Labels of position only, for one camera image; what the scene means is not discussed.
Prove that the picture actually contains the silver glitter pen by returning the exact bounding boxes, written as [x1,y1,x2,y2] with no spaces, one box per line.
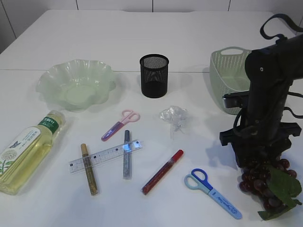
[123,130,132,180]

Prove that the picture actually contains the blue capped scissors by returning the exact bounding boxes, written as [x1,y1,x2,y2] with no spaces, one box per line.
[184,168,242,220]

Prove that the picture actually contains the clear plastic sheet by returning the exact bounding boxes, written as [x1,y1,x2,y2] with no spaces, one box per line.
[159,105,188,140]

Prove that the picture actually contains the gold glitter pen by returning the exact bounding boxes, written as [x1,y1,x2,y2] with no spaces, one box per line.
[80,143,98,196]

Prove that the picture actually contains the pink small scissors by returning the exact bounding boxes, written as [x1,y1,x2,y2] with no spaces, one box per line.
[101,109,140,141]

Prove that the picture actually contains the green wavy glass plate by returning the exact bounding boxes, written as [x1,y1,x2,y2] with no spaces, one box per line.
[36,59,116,111]

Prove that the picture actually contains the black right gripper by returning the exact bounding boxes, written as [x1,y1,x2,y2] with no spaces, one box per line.
[219,104,302,168]

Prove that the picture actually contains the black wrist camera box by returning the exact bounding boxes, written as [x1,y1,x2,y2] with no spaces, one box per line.
[223,91,249,109]

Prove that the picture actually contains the purple grape bunch with leaf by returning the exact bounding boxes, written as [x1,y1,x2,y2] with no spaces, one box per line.
[239,158,303,220]

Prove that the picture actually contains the green plastic woven basket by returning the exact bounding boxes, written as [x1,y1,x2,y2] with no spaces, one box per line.
[209,47,251,115]

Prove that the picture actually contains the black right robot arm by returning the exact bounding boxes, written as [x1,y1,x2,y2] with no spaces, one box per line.
[219,35,303,168]

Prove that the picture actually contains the black mesh pen holder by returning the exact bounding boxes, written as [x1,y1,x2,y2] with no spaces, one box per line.
[139,54,169,98]

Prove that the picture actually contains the clear plastic ruler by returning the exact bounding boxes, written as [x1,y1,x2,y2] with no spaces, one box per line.
[68,140,143,174]

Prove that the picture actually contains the yellow tea drink bottle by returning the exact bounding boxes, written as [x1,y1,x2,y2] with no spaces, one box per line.
[0,110,65,195]

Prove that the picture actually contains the red glitter pen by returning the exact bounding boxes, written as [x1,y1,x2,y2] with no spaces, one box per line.
[142,149,184,195]

